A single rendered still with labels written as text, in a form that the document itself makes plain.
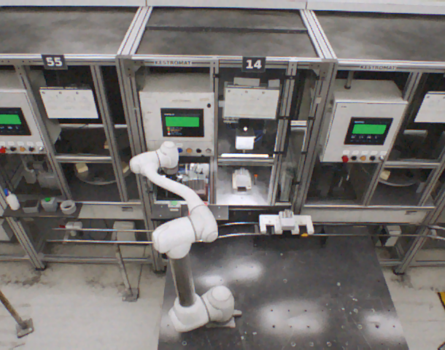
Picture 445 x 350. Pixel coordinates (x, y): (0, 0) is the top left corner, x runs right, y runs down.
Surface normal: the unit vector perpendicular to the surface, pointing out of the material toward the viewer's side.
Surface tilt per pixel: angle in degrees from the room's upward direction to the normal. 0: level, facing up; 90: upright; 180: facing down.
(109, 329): 0
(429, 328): 0
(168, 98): 90
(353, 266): 0
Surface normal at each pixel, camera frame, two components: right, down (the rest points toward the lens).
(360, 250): 0.02, -0.74
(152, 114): 0.00, 0.67
